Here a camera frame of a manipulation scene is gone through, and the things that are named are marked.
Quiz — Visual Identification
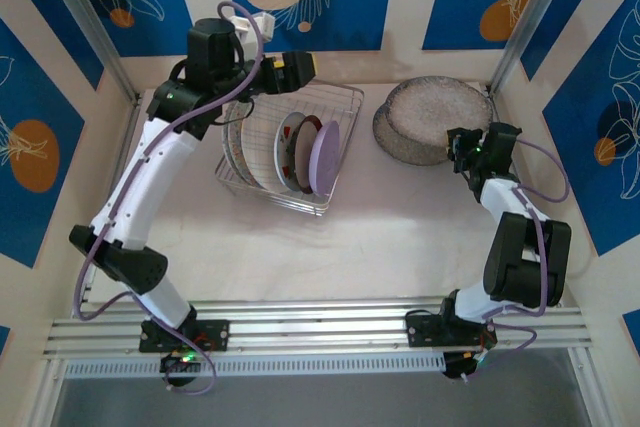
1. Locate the white blue grid plate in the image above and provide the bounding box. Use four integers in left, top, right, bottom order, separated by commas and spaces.
240, 96, 301, 193

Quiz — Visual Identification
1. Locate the aluminium base rail bed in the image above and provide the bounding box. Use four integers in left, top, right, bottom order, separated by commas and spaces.
42, 296, 596, 363

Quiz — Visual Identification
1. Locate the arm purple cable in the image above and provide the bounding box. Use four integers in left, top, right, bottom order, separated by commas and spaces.
72, 0, 266, 394
469, 136, 571, 378

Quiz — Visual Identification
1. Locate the purple plate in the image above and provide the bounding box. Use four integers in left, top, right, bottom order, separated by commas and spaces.
307, 120, 341, 198

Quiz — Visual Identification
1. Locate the large speckled stoneware plate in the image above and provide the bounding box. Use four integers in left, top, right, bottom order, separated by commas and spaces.
383, 75, 495, 158
371, 100, 454, 167

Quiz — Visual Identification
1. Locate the watermelon print plate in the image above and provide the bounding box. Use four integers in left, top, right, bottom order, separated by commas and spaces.
273, 111, 311, 192

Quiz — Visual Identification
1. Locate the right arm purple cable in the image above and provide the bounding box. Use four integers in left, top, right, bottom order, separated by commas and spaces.
469, 136, 571, 378

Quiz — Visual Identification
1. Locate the white slotted cable duct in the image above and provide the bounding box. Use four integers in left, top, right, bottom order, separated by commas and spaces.
63, 352, 447, 379

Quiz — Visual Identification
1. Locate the silver wire dish rack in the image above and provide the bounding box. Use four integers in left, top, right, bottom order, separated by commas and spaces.
214, 80, 366, 218

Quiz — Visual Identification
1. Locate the aluminium frame post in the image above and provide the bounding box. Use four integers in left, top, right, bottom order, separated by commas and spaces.
492, 0, 584, 96
42, 0, 141, 106

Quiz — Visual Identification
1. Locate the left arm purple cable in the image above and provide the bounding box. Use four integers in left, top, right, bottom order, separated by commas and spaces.
72, 0, 266, 394

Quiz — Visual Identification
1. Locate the black brown rimmed plate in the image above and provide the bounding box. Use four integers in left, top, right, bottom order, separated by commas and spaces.
289, 115, 324, 194

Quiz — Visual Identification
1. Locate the small controller board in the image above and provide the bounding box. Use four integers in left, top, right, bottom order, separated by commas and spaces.
158, 350, 201, 389
442, 346, 496, 386

